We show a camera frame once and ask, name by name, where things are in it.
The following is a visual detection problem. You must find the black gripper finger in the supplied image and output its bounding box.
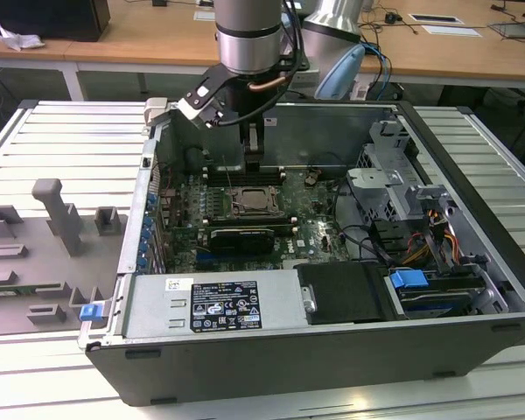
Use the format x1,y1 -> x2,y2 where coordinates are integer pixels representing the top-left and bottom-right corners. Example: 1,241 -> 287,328
240,122 -> 265,176

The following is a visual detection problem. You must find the metal socket cover frame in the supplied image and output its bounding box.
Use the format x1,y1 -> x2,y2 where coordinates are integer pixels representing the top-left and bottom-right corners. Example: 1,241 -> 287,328
230,185 -> 286,219

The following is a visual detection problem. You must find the black RAM slot bank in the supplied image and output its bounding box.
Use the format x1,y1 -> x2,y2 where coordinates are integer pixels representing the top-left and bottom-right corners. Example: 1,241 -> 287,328
199,213 -> 299,232
203,168 -> 289,187

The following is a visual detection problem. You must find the CPU socket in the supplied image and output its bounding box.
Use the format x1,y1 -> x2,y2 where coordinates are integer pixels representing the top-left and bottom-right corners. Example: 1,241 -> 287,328
227,184 -> 290,220

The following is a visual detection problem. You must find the black graphics card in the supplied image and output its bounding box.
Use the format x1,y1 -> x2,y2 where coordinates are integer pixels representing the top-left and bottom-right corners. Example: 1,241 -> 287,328
208,226 -> 276,256

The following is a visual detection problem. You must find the grey plastic case latch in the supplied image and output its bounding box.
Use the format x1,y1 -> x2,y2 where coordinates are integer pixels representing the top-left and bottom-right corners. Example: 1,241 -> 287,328
143,96 -> 172,128

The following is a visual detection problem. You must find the green motherboard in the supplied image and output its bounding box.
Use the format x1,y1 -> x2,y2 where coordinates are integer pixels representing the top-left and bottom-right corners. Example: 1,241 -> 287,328
157,168 -> 355,272

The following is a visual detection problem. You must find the small white adapter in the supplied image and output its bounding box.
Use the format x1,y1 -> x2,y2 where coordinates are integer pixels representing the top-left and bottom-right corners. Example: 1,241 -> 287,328
348,80 -> 371,101

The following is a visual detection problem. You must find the silver disk bay cage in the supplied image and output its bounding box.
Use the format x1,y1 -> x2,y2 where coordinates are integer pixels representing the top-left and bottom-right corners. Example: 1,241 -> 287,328
345,120 -> 454,224

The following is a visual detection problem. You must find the wooden desk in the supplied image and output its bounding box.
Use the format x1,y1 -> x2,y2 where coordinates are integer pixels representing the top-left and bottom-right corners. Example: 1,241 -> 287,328
0,0 -> 525,91

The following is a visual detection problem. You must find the black power supply label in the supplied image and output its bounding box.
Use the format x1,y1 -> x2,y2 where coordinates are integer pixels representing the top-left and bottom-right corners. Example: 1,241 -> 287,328
190,281 -> 261,334

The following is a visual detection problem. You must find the black plastic air shroud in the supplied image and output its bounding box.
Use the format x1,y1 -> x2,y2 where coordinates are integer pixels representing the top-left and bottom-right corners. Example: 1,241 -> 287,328
297,261 -> 397,326

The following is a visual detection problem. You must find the silver power supply unit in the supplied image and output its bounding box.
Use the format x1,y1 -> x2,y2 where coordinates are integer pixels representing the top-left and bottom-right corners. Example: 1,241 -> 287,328
124,269 -> 310,340

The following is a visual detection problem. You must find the grey parts rack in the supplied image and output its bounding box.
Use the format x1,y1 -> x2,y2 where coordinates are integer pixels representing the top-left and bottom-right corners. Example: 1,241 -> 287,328
0,177 -> 130,338

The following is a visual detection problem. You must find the hard disk in blue carrier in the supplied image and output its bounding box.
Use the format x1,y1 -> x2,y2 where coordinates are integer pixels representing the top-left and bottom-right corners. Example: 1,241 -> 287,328
388,269 -> 485,319

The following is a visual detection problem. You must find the dark grey PC case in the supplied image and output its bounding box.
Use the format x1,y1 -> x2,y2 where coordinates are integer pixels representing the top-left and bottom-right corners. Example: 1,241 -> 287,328
77,96 -> 525,406

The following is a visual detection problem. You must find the black box on desk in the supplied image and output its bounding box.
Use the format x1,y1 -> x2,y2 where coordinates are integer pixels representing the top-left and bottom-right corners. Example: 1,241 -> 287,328
0,0 -> 111,43

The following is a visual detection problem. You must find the white paper sheet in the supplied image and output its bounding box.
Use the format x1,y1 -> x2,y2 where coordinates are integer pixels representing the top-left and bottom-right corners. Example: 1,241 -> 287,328
421,24 -> 483,39

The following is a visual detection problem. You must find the blue plastic latch clip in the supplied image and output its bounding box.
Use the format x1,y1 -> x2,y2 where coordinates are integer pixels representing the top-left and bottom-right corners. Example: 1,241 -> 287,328
79,304 -> 102,324

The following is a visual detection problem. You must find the crumpled white paper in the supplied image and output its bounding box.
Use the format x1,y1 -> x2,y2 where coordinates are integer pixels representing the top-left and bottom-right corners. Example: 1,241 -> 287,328
0,24 -> 45,52

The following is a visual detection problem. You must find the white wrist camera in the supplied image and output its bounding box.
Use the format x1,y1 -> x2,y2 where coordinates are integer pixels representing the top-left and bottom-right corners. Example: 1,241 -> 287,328
177,74 -> 222,130

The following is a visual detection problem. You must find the silver metal pull handle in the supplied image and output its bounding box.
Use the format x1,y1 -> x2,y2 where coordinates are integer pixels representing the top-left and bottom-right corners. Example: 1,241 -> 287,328
300,284 -> 317,312

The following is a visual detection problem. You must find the orange yellow wire bundle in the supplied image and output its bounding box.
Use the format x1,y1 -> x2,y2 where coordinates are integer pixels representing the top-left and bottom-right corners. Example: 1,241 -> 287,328
402,208 -> 461,266

